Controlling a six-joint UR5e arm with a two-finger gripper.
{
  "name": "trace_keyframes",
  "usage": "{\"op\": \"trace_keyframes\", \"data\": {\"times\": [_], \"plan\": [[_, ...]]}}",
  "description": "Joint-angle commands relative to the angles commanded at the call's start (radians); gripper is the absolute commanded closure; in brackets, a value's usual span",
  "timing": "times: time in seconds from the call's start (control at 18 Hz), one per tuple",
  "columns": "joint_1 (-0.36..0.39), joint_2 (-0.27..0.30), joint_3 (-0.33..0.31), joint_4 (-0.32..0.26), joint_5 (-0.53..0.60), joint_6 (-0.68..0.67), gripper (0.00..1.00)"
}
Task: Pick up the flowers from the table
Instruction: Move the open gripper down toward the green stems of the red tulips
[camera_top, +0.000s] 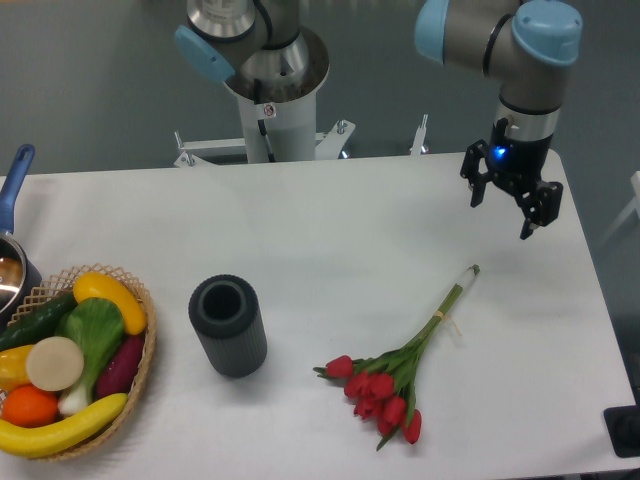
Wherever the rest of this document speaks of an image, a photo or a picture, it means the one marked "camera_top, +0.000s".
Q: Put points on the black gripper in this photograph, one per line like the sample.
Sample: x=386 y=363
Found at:
x=514 y=166

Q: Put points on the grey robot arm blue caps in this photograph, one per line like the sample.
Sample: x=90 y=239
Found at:
x=529 y=47

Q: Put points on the white furniture piece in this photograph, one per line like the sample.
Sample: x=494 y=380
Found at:
x=628 y=217

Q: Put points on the red tulip bouquet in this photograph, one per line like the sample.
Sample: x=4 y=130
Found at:
x=383 y=388

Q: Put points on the black device at edge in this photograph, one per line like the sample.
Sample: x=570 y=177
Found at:
x=623 y=428

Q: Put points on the dark grey ribbed vase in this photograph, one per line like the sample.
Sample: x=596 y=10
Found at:
x=225 y=313

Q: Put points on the yellow squash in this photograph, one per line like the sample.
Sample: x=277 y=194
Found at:
x=98 y=285

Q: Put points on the purple sweet potato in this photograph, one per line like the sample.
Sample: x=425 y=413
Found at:
x=119 y=374

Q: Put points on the green bok choy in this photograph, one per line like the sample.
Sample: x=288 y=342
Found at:
x=96 y=326

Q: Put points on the woven wicker basket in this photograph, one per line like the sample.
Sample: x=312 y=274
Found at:
x=61 y=283

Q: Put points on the beige round disc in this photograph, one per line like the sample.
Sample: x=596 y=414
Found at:
x=54 y=364

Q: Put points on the dark green cucumber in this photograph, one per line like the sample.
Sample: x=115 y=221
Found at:
x=38 y=324

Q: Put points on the yellow bell pepper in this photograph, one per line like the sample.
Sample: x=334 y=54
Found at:
x=13 y=367

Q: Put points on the orange fruit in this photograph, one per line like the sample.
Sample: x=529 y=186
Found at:
x=30 y=407

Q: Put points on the yellow banana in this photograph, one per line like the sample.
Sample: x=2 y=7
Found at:
x=52 y=439

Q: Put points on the white metal base frame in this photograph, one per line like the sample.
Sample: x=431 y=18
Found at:
x=328 y=145

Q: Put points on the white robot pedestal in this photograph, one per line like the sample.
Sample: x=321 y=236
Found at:
x=276 y=96

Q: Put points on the blue handled saucepan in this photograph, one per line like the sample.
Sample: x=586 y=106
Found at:
x=18 y=274

